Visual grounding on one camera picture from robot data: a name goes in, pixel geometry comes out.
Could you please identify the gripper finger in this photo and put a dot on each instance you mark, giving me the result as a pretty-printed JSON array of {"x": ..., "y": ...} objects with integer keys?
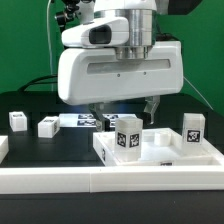
[
  {"x": 151, "y": 106},
  {"x": 102, "y": 123}
]

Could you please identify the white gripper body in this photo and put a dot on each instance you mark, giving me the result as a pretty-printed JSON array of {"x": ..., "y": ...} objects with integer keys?
[{"x": 90, "y": 71}]

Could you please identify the white square table top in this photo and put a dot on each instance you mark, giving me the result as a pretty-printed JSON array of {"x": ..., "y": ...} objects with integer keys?
[{"x": 159, "y": 147}]

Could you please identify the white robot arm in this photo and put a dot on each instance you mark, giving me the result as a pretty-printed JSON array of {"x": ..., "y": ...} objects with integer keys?
[{"x": 117, "y": 53}]

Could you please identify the white marker sheet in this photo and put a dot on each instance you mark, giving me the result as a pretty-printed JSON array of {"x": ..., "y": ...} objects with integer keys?
[{"x": 87, "y": 120}]

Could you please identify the white U-shaped fence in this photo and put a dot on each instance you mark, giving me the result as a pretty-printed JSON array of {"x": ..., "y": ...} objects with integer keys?
[{"x": 110, "y": 179}]

